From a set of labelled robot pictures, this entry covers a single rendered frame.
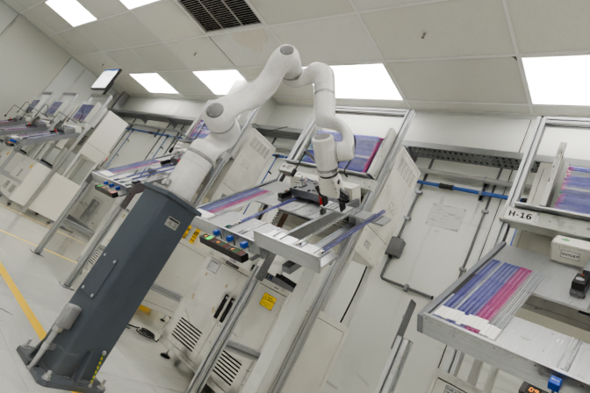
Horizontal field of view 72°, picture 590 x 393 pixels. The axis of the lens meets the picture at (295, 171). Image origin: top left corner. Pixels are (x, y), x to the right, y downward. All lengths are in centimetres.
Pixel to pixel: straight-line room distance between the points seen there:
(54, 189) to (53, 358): 479
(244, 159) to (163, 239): 202
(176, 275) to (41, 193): 325
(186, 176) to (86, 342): 65
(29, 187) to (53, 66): 469
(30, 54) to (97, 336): 907
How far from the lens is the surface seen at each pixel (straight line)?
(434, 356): 344
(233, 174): 347
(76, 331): 160
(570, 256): 187
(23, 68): 1032
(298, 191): 234
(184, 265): 342
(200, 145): 164
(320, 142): 153
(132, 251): 155
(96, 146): 637
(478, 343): 133
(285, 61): 172
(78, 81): 1057
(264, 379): 171
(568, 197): 198
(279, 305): 206
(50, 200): 632
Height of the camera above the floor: 54
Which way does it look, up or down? 17 degrees up
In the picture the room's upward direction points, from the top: 29 degrees clockwise
